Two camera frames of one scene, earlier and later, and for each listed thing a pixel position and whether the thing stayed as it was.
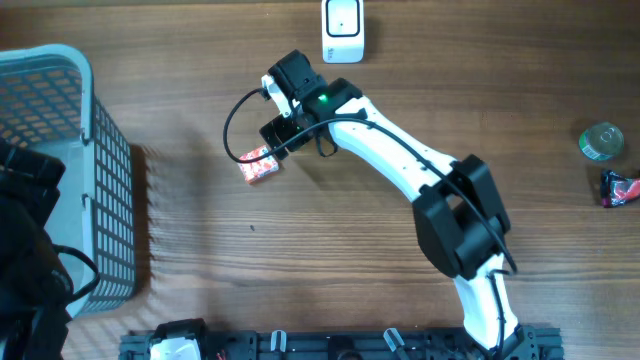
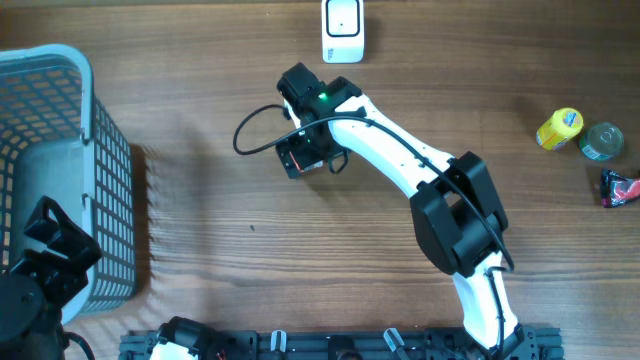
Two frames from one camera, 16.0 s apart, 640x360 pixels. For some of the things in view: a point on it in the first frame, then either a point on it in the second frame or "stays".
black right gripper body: x=288 y=127 → x=308 y=149
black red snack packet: x=616 y=189 stays
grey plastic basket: x=47 y=96 stays
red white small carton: x=254 y=169 → x=313 y=166
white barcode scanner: x=343 y=31 stays
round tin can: x=603 y=141 stays
